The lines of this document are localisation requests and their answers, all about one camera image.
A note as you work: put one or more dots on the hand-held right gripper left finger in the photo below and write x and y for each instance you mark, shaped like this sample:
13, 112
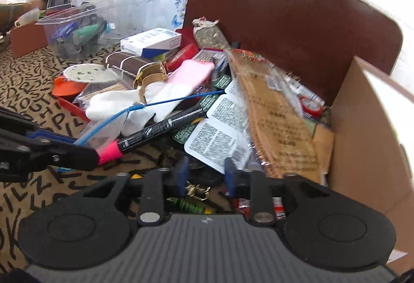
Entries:
182, 173

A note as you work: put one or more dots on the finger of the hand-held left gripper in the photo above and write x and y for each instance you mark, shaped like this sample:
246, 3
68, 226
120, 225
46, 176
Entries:
48, 136
64, 155

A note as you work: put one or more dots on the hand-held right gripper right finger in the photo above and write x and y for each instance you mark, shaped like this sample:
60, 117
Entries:
230, 174

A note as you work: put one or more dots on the black marker pink cap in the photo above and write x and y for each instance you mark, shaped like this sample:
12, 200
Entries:
155, 131

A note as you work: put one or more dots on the clear plastic storage bin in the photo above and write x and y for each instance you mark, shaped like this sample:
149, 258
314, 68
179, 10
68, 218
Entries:
87, 27

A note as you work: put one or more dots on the green striped pack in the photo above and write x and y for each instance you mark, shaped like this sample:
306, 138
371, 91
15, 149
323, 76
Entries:
187, 205

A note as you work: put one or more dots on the red tray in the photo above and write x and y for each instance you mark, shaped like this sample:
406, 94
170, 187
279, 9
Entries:
72, 107

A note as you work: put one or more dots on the letter print table cloth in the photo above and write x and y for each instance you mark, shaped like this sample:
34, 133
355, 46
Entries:
32, 82

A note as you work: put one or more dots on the bag of cotton swabs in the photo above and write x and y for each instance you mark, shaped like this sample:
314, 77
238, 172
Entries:
97, 94

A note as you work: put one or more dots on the wrapped cork board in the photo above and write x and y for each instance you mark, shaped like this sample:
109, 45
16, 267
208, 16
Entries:
278, 124

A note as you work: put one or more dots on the round speckled coaster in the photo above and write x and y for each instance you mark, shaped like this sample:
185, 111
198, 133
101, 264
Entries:
84, 73

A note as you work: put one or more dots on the white pink sock pair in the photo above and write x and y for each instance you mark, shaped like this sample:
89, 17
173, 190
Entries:
181, 82

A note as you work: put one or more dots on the brown cardboard box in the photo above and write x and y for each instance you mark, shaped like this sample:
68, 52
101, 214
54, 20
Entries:
27, 39

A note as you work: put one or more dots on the blue tube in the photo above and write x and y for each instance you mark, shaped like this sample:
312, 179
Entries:
64, 31

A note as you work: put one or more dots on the red white small packet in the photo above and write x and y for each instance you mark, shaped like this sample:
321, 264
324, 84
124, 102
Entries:
311, 106

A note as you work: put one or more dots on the brown striped glasses case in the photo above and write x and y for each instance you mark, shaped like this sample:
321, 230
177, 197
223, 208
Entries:
129, 65

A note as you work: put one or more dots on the green bottle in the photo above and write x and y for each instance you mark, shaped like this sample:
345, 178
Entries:
85, 32

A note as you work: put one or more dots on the olive brown cloth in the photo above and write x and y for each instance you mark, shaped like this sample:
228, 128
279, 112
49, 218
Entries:
14, 15

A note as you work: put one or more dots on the white paper box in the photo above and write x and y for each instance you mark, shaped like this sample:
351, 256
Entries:
152, 40

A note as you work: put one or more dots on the patterned seed pouch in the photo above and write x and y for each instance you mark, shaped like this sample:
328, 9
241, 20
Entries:
210, 36

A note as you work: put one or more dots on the dark brown board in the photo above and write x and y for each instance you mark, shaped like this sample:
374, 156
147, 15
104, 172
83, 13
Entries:
284, 27

